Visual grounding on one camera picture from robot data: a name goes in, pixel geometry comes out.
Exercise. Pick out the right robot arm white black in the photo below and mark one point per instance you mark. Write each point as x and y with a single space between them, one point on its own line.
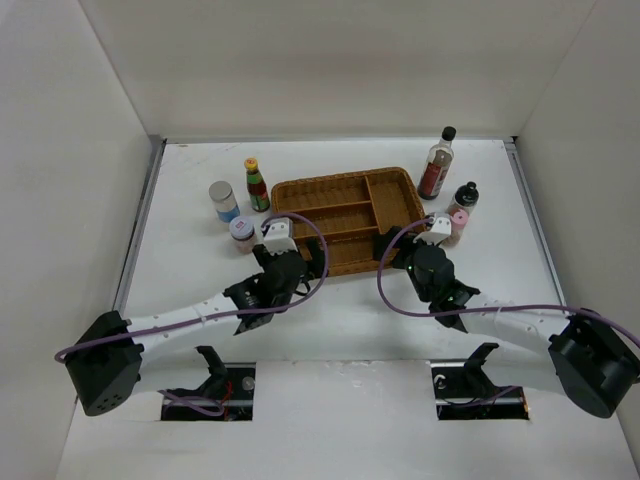
572 352

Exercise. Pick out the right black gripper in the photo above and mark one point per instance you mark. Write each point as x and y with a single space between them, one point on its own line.
381 239

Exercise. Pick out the silver lid blue label jar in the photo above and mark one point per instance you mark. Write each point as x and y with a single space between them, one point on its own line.
223 198

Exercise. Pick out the red sauce bottle green label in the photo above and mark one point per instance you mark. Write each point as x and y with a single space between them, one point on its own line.
256 186

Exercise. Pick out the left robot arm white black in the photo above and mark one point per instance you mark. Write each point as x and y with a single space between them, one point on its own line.
112 360

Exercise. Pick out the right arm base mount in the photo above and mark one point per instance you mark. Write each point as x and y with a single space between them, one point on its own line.
463 392

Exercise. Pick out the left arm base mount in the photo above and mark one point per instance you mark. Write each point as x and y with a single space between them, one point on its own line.
226 394

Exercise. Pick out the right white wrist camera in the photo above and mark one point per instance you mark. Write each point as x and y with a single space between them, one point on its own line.
438 228

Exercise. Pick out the tall dark soy sauce bottle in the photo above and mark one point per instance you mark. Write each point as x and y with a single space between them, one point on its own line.
437 165

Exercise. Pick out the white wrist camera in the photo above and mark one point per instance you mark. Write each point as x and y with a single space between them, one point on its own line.
278 236
438 228

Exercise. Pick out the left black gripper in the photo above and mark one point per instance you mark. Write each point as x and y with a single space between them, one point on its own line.
317 258

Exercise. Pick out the pink lid spice jar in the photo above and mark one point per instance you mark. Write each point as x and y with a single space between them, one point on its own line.
458 219

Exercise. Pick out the brown wicker divided basket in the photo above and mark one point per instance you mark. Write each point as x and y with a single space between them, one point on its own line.
350 209

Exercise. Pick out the black cap spice shaker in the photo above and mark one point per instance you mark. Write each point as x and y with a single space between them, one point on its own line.
465 199

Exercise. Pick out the red white lid spice jar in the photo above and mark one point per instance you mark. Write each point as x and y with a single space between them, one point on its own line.
242 231

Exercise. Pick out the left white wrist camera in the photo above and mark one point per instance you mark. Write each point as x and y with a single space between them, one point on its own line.
278 236

